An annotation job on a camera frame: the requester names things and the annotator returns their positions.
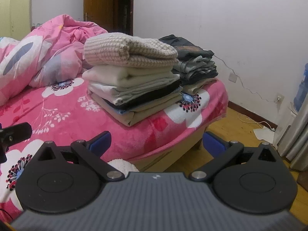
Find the wooden bed frame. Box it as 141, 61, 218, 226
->
130, 123, 212, 172

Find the pale yellow wardrobe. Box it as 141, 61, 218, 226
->
0, 0, 33, 39

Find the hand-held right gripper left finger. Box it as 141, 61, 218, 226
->
36, 131, 125, 181

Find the stack of dark folded clothes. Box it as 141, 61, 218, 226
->
159, 34, 218, 94

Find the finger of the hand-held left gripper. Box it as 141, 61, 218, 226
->
0, 122, 33, 148

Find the white cable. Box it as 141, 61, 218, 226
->
214, 55, 281, 100

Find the stack of light folded clothes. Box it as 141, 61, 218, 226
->
87, 65, 184, 127

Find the grey curtain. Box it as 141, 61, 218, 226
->
273, 106, 308, 171

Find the white paper sheet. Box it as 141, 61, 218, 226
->
253, 125, 277, 147

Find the white fluffy cloth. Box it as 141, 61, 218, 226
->
107, 159, 140, 173

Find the beige houndstooth coat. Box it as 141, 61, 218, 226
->
83, 32, 179, 68

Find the pink and white quilt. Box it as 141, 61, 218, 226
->
0, 14, 109, 106

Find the pink floral bed blanket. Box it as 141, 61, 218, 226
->
0, 77, 229, 217

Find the brown wooden door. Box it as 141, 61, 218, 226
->
83, 0, 134, 36

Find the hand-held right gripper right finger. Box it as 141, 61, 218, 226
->
189, 131, 277, 181

